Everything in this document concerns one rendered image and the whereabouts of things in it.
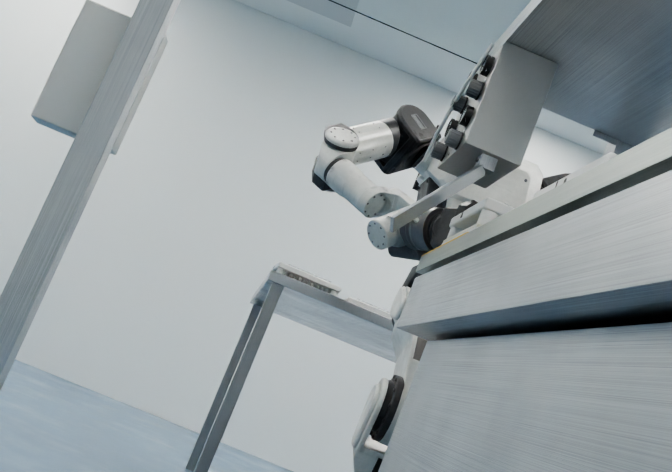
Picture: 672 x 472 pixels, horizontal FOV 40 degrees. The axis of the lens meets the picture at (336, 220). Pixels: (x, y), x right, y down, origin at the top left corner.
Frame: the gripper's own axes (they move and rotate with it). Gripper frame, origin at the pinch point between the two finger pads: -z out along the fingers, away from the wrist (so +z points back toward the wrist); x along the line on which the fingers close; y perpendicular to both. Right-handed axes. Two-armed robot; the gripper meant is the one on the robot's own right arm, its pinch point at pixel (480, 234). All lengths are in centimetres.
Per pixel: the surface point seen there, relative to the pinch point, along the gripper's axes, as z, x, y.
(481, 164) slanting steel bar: -8.4, -7.9, 13.5
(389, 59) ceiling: 391, -208, -231
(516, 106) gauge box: -10.7, -19.5, 12.7
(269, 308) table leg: 128, 16, -46
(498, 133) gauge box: -10.0, -13.7, 13.7
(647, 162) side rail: -74, 12, 55
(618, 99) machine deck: -16.8, -30.0, -4.2
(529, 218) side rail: -48, 11, 39
